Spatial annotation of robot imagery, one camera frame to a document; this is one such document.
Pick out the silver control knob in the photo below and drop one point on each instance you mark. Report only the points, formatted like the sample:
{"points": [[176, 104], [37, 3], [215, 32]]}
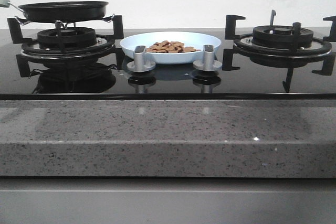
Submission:
{"points": [[208, 64], [140, 63]]}

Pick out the right silver control knob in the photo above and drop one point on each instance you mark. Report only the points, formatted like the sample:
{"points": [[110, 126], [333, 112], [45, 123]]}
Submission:
{"points": [[208, 64]]}

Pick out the left black burner with grate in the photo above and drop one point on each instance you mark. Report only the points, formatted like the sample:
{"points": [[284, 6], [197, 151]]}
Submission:
{"points": [[64, 47]]}

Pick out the left silver control knob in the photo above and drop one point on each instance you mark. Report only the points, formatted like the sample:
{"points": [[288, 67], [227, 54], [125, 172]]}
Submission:
{"points": [[140, 63]]}

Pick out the black glass gas cooktop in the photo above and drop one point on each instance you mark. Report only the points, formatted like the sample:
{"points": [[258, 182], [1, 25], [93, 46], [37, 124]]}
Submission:
{"points": [[242, 77]]}

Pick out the black frying pan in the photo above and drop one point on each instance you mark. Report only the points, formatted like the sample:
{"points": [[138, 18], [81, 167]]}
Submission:
{"points": [[66, 12]]}

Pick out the right black burner with grate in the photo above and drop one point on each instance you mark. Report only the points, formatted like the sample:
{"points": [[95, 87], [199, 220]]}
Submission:
{"points": [[280, 46]]}

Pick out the light blue plate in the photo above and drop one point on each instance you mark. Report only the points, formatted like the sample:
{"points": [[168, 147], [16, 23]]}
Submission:
{"points": [[195, 40]]}

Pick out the black burner with grate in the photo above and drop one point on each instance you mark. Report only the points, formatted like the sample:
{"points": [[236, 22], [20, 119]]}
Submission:
{"points": [[280, 46], [64, 47]]}

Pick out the brown meat pieces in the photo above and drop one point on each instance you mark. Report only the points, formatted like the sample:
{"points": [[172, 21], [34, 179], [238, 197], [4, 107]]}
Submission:
{"points": [[172, 47]]}

